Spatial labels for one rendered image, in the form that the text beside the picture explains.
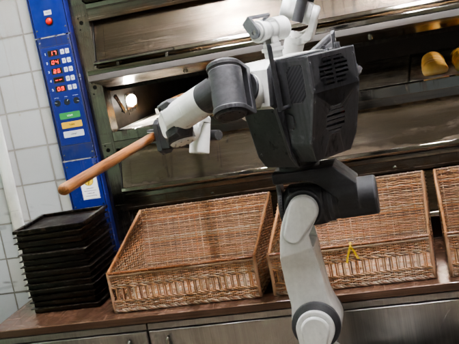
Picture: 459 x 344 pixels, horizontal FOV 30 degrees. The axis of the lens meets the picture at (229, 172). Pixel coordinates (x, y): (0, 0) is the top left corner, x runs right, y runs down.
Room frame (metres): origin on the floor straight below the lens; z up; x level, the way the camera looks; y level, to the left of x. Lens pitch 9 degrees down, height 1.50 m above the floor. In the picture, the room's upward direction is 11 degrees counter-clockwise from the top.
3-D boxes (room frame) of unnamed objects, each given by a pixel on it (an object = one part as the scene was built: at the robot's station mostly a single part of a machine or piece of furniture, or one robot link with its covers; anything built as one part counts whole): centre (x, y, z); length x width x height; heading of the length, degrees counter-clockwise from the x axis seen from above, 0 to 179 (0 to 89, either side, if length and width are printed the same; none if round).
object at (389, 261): (2.99, -0.39, 0.72); 0.56 x 0.49 x 0.28; 76
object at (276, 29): (2.45, -0.19, 1.47); 0.10 x 0.07 x 0.09; 132
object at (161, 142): (2.83, 0.17, 1.19); 0.12 x 0.10 x 0.13; 42
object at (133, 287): (3.13, 0.18, 0.72); 0.56 x 0.49 x 0.28; 76
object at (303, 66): (2.40, -0.23, 1.26); 0.34 x 0.30 x 0.36; 132
